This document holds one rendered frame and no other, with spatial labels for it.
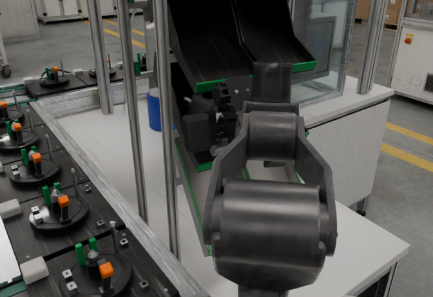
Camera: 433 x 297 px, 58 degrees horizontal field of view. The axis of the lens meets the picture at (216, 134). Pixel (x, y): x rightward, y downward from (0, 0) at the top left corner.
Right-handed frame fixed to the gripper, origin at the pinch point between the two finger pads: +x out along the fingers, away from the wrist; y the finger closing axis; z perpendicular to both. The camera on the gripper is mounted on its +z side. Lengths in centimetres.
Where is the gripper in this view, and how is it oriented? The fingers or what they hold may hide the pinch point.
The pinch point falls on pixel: (223, 122)
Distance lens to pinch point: 70.4
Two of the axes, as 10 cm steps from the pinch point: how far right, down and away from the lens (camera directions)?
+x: -4.3, -1.3, 8.9
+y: -9.0, 1.7, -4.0
